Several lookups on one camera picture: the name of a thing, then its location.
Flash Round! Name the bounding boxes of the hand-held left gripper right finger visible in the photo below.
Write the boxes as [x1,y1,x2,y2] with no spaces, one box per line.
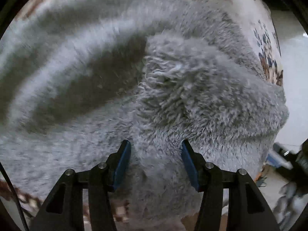
[182,140,281,231]

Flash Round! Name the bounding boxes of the brown checked blanket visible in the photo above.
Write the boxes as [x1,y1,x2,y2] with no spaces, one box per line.
[0,178,130,224]

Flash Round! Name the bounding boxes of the thin black cable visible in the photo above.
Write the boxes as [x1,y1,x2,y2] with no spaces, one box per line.
[0,161,29,231]

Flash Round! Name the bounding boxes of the grey blurred cloth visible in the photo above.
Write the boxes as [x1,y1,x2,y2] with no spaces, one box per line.
[273,182,304,224]

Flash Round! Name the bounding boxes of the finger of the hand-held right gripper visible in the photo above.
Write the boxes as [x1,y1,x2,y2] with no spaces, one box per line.
[273,142,295,171]

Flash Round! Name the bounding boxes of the grey fluffy pants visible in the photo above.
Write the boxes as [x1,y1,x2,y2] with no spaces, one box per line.
[0,0,290,231]

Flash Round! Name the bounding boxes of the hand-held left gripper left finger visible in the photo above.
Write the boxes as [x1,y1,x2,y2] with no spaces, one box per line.
[31,140,132,231]

